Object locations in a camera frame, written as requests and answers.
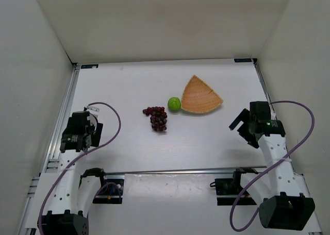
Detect dark red fake grapes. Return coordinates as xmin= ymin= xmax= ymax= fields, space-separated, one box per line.
xmin=142 ymin=106 xmax=168 ymax=132

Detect green fake fruit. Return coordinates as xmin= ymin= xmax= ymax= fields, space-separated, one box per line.
xmin=168 ymin=97 xmax=181 ymax=112

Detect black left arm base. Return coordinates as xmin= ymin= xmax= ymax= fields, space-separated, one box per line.
xmin=93 ymin=174 xmax=125 ymax=205

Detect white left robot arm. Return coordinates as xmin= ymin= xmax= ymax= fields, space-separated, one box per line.
xmin=37 ymin=107 xmax=104 ymax=234

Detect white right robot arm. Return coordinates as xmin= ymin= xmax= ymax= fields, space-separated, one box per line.
xmin=229 ymin=101 xmax=315 ymax=232

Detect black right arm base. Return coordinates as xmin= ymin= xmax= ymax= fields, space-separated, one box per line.
xmin=209 ymin=167 xmax=258 ymax=206

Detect woven triangular fruit bowl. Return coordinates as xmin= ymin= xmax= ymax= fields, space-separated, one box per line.
xmin=181 ymin=75 xmax=223 ymax=114

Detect blue right corner label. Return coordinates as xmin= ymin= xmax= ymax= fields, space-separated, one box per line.
xmin=234 ymin=58 xmax=252 ymax=63

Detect blue corner label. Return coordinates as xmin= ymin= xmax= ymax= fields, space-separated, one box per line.
xmin=234 ymin=58 xmax=252 ymax=63
xmin=80 ymin=64 xmax=98 ymax=69

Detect blue left corner label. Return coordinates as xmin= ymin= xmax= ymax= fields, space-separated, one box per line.
xmin=80 ymin=64 xmax=98 ymax=69

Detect white front cover board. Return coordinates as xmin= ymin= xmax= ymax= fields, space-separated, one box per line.
xmin=18 ymin=172 xmax=323 ymax=235

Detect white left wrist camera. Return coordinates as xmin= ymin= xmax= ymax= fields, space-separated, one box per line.
xmin=84 ymin=106 xmax=100 ymax=127

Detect aluminium front rail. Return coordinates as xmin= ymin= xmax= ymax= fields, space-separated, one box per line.
xmin=106 ymin=166 xmax=266 ymax=175

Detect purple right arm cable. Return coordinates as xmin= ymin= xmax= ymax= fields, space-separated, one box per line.
xmin=229 ymin=100 xmax=316 ymax=232

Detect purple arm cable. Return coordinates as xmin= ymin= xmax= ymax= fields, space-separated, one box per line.
xmin=38 ymin=102 xmax=122 ymax=235
xmin=229 ymin=100 xmax=316 ymax=232

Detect aluminium right side rail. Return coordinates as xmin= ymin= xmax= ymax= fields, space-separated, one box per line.
xmin=252 ymin=58 xmax=271 ymax=104

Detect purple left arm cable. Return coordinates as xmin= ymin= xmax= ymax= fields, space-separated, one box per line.
xmin=38 ymin=102 xmax=122 ymax=235

